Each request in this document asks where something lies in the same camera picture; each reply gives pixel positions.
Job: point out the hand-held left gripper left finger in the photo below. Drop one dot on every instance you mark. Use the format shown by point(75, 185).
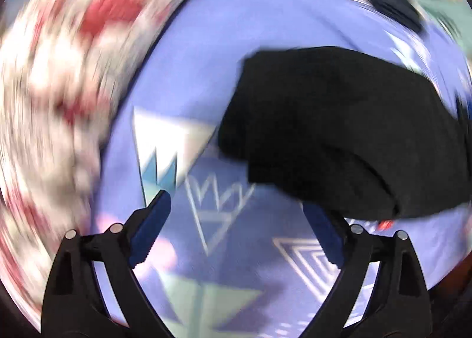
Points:
point(151, 231)

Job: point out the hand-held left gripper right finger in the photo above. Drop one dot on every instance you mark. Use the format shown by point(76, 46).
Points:
point(326, 234)

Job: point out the black pants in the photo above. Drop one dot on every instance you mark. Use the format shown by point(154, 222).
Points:
point(332, 131)

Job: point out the red floral pillow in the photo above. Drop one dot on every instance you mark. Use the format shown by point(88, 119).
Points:
point(55, 83)

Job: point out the purple printed bed sheet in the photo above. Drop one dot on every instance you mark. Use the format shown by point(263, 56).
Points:
point(184, 65)

